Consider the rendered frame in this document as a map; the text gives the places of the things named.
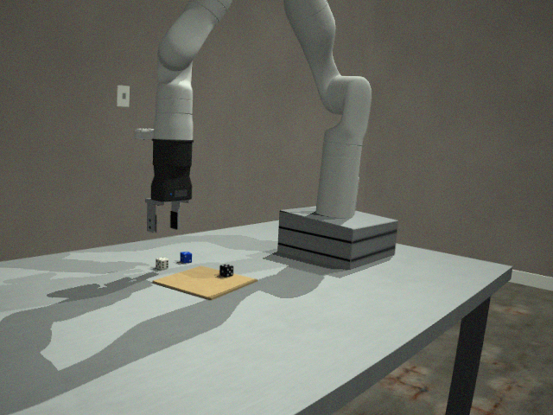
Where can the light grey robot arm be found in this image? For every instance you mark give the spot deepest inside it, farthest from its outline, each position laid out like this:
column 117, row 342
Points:
column 351, row 96

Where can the tan flat square mat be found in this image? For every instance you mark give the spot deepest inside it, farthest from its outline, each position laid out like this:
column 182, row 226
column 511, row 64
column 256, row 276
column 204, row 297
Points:
column 204, row 282

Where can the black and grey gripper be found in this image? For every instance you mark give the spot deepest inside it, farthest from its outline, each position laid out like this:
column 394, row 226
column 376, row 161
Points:
column 172, row 154

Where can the blue die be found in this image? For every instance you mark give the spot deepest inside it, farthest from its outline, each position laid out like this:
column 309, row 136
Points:
column 186, row 257

